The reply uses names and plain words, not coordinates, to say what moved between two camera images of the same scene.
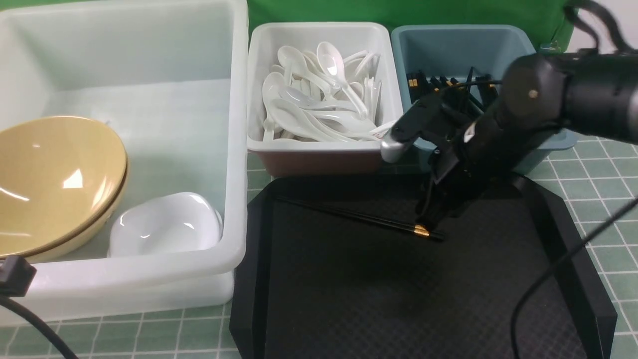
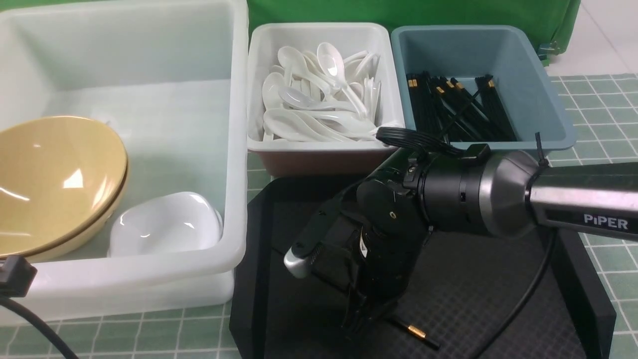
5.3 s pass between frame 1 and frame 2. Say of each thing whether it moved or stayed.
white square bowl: stayed
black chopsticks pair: moved
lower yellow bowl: stayed
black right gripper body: moved
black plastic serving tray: stayed
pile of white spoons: stayed
